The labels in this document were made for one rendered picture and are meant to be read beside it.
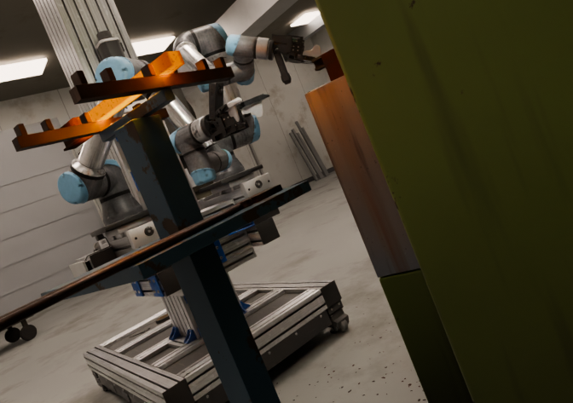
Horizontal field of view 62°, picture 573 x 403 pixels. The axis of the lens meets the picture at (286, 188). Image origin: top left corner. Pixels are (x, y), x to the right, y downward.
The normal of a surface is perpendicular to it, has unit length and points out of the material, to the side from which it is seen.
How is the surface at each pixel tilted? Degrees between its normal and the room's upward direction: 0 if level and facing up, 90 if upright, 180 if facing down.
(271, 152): 90
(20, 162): 90
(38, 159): 90
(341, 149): 90
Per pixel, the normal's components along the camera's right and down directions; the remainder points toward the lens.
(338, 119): -0.47, 0.25
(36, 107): 0.56, -0.18
